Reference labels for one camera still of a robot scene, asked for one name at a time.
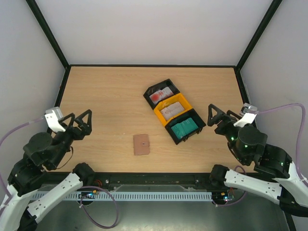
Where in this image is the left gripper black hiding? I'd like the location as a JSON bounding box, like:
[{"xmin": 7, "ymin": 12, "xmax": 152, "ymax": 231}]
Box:
[{"xmin": 49, "ymin": 109, "xmax": 93, "ymax": 168}]

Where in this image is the pink card holder wallet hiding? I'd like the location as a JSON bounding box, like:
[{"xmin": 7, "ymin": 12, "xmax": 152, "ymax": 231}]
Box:
[{"xmin": 133, "ymin": 134, "xmax": 150, "ymax": 155}]

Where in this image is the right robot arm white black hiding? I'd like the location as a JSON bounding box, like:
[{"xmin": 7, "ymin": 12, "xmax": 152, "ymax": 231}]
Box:
[{"xmin": 207, "ymin": 103, "xmax": 308, "ymax": 217}]

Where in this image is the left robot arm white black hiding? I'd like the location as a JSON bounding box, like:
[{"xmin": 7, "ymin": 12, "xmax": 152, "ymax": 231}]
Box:
[{"xmin": 0, "ymin": 107, "xmax": 95, "ymax": 231}]

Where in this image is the black bin with green cards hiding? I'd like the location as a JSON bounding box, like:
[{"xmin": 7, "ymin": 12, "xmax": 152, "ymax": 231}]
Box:
[{"xmin": 165, "ymin": 109, "xmax": 206, "ymax": 145}]

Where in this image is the green card stack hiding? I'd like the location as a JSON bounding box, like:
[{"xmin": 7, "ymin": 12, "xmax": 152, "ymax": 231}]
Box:
[{"xmin": 171, "ymin": 117, "xmax": 198, "ymax": 139}]

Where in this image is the white pink card stack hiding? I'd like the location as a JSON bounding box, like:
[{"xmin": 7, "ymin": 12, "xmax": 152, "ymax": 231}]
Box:
[{"xmin": 160, "ymin": 102, "xmax": 185, "ymax": 121}]

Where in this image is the black bin with red cards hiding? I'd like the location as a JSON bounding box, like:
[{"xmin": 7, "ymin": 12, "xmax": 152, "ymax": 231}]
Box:
[{"xmin": 143, "ymin": 79, "xmax": 180, "ymax": 109}]

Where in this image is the red white card stack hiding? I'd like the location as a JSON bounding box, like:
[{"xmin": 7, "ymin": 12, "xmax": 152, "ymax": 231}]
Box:
[{"xmin": 150, "ymin": 87, "xmax": 173, "ymax": 104}]

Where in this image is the yellow plastic bin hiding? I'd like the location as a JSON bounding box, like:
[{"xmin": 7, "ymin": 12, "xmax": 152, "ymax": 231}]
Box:
[{"xmin": 154, "ymin": 93, "xmax": 192, "ymax": 127}]

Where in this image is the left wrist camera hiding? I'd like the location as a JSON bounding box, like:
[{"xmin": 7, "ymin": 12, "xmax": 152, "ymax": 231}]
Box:
[{"xmin": 44, "ymin": 106, "xmax": 65, "ymax": 133}]

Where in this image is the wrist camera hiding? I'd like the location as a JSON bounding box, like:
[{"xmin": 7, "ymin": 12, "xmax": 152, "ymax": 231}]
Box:
[
  {"xmin": 233, "ymin": 103, "xmax": 257, "ymax": 128},
  {"xmin": 44, "ymin": 106, "xmax": 65, "ymax": 133}
]

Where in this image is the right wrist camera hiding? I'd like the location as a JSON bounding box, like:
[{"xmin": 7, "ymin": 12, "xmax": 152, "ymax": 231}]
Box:
[{"xmin": 233, "ymin": 103, "xmax": 257, "ymax": 128}]

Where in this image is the black enclosure frame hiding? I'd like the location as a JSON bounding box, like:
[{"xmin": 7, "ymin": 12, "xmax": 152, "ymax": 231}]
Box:
[{"xmin": 4, "ymin": 0, "xmax": 296, "ymax": 231}]

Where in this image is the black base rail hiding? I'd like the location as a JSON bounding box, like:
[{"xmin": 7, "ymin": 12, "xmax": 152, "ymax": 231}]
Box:
[{"xmin": 40, "ymin": 172, "xmax": 280, "ymax": 191}]

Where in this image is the white slotted cable duct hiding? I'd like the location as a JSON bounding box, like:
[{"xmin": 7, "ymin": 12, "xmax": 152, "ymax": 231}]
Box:
[{"xmin": 31, "ymin": 191, "xmax": 213, "ymax": 201}]

